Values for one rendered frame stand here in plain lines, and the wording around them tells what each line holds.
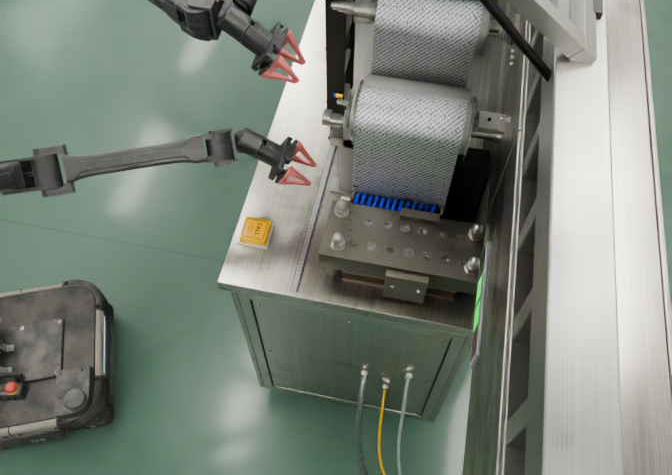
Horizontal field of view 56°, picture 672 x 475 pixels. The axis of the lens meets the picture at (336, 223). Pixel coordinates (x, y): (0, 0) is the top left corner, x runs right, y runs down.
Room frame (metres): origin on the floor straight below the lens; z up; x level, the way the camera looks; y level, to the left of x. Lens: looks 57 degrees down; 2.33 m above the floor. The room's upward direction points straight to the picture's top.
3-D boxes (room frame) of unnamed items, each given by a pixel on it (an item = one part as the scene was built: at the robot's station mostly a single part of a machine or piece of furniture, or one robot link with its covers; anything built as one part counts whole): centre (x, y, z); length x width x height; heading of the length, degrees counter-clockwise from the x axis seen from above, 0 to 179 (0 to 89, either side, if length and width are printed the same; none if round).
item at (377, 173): (0.91, -0.16, 1.11); 0.23 x 0.01 x 0.18; 78
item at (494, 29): (1.18, -0.39, 1.34); 0.07 x 0.07 x 0.07; 78
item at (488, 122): (0.93, -0.34, 1.28); 0.06 x 0.05 x 0.02; 78
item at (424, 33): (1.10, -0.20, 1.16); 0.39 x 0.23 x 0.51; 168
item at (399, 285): (0.69, -0.17, 0.97); 0.10 x 0.03 x 0.11; 78
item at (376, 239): (0.78, -0.17, 1.00); 0.40 x 0.16 x 0.06; 78
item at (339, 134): (1.04, -0.02, 1.05); 0.06 x 0.05 x 0.31; 78
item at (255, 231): (0.88, 0.21, 0.91); 0.07 x 0.07 x 0.02; 78
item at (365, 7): (1.24, -0.08, 1.34); 0.06 x 0.06 x 0.06; 78
